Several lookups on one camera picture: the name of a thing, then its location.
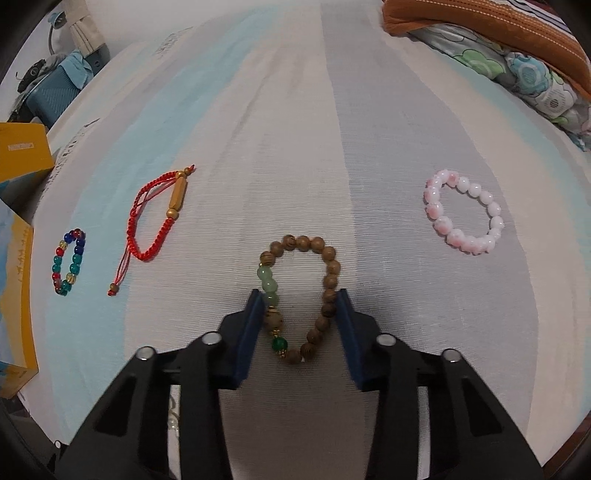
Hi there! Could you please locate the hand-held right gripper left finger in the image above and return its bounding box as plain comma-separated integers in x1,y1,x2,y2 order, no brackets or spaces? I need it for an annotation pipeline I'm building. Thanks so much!
54,288,265,480

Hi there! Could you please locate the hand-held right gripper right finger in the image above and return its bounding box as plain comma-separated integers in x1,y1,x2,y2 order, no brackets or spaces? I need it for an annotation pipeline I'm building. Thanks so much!
334,288,546,480

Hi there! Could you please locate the wooden bead bracelet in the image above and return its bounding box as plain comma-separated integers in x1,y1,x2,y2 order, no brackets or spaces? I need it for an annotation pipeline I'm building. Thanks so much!
257,235,341,366

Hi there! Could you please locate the striped bed sheet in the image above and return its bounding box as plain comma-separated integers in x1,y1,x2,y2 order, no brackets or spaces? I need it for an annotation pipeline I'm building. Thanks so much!
21,0,591,467

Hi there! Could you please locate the yellow cardboard box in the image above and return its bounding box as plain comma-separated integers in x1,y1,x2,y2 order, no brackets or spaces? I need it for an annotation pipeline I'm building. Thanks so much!
0,122,56,185
0,178,40,399

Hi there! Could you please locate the blue suitcase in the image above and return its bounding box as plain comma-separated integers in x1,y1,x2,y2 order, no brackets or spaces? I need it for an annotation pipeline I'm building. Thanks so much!
9,50,112,131

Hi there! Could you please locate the light blue cloth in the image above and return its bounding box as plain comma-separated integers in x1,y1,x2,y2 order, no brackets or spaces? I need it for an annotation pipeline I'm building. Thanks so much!
59,51,95,89

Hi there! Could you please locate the floral quilt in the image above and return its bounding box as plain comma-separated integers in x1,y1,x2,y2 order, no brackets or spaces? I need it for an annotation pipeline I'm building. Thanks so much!
411,22,591,152

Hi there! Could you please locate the orange blanket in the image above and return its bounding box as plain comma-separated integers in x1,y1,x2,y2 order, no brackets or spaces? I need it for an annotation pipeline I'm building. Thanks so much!
382,0,591,100

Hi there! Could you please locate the red cord bracelet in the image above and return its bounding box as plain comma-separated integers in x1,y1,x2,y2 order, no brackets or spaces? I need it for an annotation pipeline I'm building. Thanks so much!
108,165,195,297

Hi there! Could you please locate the multicolour glass bead bracelet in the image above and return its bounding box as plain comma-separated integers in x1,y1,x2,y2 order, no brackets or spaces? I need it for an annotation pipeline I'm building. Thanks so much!
51,228,86,296

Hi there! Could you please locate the pink white bead bracelet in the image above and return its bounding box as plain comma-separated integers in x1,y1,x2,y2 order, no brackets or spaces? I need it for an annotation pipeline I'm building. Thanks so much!
423,169,504,255

